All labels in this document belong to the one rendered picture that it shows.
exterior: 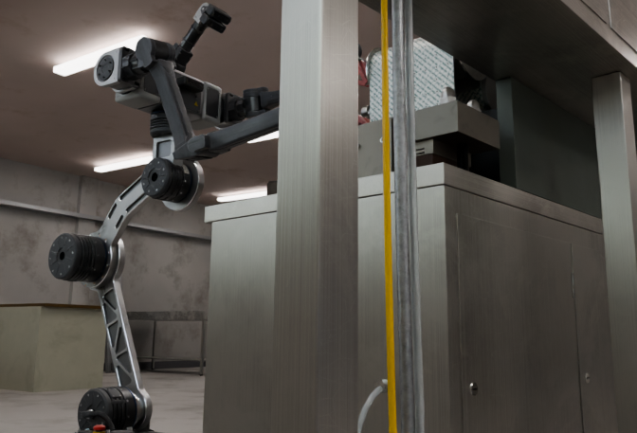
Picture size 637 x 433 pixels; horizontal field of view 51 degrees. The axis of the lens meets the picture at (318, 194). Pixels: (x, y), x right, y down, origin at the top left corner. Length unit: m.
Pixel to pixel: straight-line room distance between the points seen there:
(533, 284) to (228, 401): 0.68
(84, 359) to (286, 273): 7.23
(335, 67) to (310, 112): 0.06
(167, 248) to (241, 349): 10.71
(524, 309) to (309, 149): 0.81
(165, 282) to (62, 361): 4.72
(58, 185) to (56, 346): 3.85
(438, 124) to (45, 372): 6.63
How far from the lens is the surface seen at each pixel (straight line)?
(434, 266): 1.15
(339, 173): 0.65
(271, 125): 1.81
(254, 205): 1.47
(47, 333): 7.56
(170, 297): 12.16
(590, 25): 1.29
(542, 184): 1.52
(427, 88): 1.55
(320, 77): 0.66
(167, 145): 2.43
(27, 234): 10.54
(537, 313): 1.42
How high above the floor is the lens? 0.61
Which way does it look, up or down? 12 degrees up
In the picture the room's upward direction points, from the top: 1 degrees clockwise
